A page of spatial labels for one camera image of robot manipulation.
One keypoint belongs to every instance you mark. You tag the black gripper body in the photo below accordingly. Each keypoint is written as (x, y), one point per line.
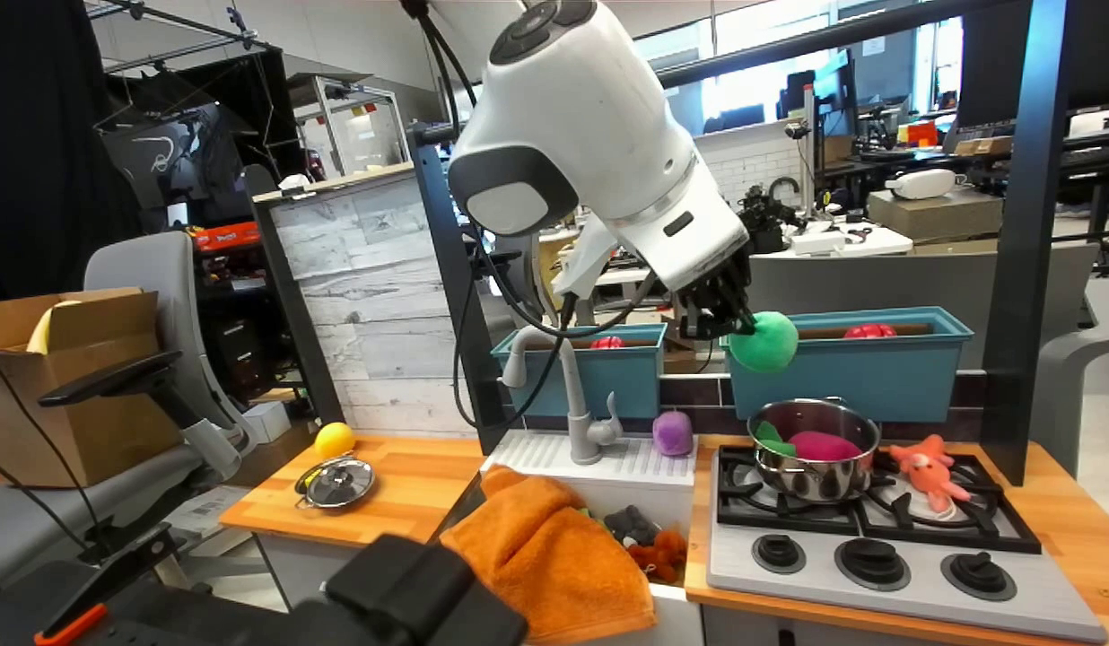
(710, 290)

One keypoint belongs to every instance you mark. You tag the green plush toy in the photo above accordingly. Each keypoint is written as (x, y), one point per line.
(764, 342)

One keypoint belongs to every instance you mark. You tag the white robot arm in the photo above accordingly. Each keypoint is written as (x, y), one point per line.
(602, 132)

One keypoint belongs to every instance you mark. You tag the small red toy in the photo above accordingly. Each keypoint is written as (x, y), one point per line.
(608, 342)

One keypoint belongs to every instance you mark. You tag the purple toy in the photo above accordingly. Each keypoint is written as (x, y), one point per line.
(672, 437)

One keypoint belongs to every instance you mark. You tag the green leaf toy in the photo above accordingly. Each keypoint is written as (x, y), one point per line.
(771, 439)

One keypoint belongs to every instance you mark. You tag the flat red toy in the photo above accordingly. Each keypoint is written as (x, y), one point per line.
(870, 332)

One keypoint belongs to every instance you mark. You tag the grey toy faucet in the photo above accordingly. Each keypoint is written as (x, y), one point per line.
(574, 407)

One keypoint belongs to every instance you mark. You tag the pink toy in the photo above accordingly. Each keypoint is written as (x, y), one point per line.
(828, 448)

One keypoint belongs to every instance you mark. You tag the white toy sink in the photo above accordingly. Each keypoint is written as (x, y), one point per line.
(612, 462)

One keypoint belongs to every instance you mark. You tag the silver pot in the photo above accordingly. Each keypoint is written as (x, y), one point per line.
(828, 479)

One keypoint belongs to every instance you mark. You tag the black plush toy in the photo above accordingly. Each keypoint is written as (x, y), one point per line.
(628, 527)

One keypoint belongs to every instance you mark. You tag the orange brown plush toy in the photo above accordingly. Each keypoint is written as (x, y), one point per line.
(663, 559)

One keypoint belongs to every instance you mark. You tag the orange lobster plush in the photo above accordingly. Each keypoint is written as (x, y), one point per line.
(929, 467)

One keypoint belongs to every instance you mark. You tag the wooden toy kitchen unit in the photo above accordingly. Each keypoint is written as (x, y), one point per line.
(420, 479)

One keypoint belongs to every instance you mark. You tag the grey toy stove top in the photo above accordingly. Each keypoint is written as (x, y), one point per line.
(911, 592)

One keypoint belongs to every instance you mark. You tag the yellow lemon toy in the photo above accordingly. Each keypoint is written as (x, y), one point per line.
(336, 439)

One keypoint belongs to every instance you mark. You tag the black equipment pile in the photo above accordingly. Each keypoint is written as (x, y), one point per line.
(776, 217)

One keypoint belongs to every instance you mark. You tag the small teal planter box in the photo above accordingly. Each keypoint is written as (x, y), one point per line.
(612, 377)

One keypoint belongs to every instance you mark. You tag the white board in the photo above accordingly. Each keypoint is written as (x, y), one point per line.
(770, 165)

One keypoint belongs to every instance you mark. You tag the large teal planter box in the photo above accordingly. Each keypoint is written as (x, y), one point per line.
(877, 377)

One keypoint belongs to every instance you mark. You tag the grey partition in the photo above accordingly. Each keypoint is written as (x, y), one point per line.
(935, 290)

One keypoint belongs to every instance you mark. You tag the flat tan box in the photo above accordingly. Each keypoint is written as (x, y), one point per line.
(935, 217)

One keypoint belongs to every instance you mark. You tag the white rounded device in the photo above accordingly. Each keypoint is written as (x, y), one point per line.
(922, 183)

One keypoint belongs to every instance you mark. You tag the black stove knob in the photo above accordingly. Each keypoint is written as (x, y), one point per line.
(776, 555)
(874, 566)
(978, 576)

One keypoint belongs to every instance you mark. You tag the black stove grate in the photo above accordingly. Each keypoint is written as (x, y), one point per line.
(935, 515)

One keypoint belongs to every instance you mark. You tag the orange cloth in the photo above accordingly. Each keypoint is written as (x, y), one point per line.
(555, 561)

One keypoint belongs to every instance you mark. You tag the grey curved seat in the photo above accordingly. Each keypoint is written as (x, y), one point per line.
(1085, 383)

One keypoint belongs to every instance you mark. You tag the grey wood plank panel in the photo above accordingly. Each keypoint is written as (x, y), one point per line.
(350, 310)

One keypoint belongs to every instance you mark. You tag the black rounded block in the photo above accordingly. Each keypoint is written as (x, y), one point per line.
(430, 592)

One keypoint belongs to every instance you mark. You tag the small silver pan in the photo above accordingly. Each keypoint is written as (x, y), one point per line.
(324, 496)

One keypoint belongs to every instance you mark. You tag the red black tool cabinet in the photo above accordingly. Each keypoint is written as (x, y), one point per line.
(232, 237)

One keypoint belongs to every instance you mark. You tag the grey office chair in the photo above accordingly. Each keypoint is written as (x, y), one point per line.
(135, 275)

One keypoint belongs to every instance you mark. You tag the open cardboard box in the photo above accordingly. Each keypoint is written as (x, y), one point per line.
(73, 397)

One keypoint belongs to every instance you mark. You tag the black metal kitchen frame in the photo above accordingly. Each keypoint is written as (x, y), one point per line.
(1031, 237)

